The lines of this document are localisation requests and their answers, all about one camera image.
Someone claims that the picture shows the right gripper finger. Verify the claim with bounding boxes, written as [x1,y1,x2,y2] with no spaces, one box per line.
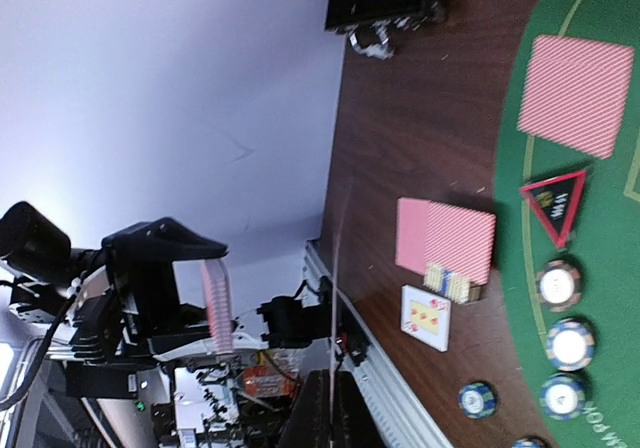
[282,370,380,448]

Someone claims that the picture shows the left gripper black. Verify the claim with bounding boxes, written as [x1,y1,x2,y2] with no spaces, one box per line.
[70,217,228,358]

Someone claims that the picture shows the face-up ten of hearts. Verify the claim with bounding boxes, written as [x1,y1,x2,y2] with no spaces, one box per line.
[400,285,452,352]

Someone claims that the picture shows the blue green chip stack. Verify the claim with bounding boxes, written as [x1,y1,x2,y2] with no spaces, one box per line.
[458,381,498,420]

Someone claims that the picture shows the blue tan chip stack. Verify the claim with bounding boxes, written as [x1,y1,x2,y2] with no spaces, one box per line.
[511,436,547,448]

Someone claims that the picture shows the face-down burn card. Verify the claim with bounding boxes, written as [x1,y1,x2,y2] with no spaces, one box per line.
[395,197,496,285]

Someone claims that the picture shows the brown chip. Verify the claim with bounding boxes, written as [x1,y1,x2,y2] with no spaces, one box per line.
[536,259,583,313]

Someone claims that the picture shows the triangular black red dealer button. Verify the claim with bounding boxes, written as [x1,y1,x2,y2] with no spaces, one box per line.
[520,169,587,251]

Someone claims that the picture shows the red checkered playing card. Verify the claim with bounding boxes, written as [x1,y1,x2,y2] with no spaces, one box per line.
[518,35,634,160]

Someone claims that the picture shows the red-backed card deck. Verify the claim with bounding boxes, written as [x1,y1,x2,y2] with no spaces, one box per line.
[201,259,234,354]

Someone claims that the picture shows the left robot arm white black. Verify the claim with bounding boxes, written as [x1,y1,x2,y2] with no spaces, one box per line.
[1,201,228,410]

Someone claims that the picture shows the blue yellow card box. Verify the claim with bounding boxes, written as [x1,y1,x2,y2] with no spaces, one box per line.
[423,263,482,304]

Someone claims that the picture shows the round green poker mat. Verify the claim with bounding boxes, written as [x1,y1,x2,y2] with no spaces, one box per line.
[495,0,639,447]

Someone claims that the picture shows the aluminium front rail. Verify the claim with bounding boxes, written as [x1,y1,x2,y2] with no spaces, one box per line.
[302,240,456,448]

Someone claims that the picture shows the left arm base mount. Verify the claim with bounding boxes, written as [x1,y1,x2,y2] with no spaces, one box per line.
[256,276,371,367]

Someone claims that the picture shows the silver case handle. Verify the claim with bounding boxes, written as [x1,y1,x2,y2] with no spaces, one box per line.
[347,24,395,61]

